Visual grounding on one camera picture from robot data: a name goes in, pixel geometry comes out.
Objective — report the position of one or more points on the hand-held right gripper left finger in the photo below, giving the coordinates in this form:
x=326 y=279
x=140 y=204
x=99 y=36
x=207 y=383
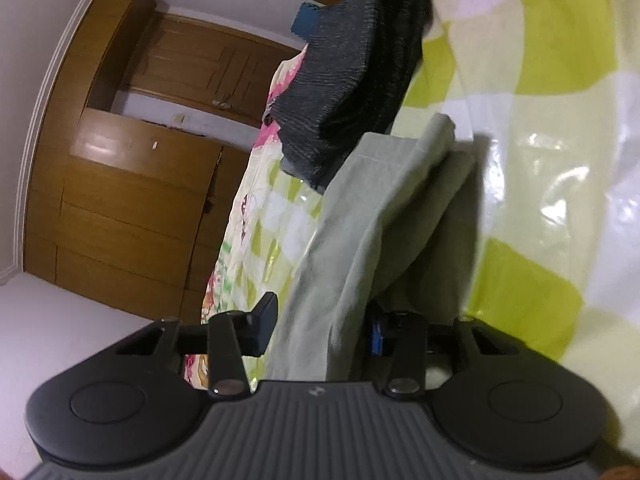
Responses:
x=265 y=327

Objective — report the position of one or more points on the brown wooden wardrobe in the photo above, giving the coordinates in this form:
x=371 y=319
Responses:
x=125 y=200

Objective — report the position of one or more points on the cartoon printed quilt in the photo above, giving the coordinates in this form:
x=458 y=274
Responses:
x=217 y=285

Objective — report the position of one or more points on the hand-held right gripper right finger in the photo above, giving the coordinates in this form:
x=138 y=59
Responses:
x=379 y=337

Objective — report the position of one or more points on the dark grey knit cloth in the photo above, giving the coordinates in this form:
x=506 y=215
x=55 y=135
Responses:
x=345 y=70

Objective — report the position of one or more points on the grey-green pants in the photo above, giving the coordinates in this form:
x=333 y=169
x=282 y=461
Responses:
x=350 y=240

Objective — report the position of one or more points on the blue foam mat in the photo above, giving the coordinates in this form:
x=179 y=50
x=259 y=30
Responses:
x=305 y=19

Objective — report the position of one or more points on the green checkered plastic sheet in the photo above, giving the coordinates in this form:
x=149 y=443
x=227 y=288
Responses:
x=550 y=160

